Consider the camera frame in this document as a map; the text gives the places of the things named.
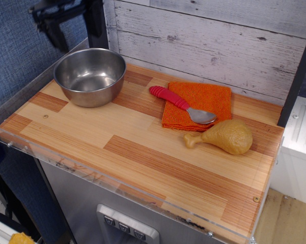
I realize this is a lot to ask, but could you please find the silver button control panel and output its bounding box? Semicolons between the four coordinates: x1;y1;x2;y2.
96;204;160;243

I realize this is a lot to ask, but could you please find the plastic toy chicken drumstick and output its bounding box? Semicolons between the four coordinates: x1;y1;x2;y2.
183;119;253;155

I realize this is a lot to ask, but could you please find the orange folded cloth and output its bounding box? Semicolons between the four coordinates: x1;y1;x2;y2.
161;82;232;131

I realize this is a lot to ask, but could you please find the white appliance at right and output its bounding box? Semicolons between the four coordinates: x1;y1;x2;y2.
270;97;306;203

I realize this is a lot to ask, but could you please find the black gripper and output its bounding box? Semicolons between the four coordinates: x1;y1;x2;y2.
29;1;102;52

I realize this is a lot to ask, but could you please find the dark right shelf post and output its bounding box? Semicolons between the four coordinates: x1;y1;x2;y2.
277;46;306;128

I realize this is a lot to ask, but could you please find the dark left shelf post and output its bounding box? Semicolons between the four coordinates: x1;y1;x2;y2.
81;0;109;49

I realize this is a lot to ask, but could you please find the red handled metal spoon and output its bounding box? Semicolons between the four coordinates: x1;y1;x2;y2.
149;86;217;124

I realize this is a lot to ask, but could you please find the dark shelf post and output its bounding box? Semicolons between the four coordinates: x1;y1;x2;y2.
277;46;306;128
81;0;109;49

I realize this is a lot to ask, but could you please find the stainless steel cabinet front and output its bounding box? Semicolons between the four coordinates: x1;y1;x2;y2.
39;161;219;243

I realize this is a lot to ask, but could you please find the stainless steel bowl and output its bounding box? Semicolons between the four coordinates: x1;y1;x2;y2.
53;48;126;108

